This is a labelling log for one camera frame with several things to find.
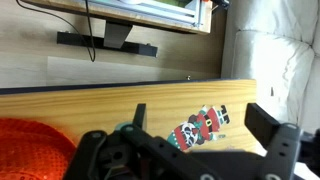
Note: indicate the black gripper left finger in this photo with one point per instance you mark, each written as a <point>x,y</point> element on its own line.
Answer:
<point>96,150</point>

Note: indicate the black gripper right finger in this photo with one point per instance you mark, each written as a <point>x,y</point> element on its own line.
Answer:
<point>283,146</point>

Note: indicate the red hat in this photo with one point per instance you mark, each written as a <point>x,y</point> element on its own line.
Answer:
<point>30,150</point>

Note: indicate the light wooden table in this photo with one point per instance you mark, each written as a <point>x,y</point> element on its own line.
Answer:
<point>100,100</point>

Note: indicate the light sectional sofa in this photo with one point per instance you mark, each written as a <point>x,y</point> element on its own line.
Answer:
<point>276,50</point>

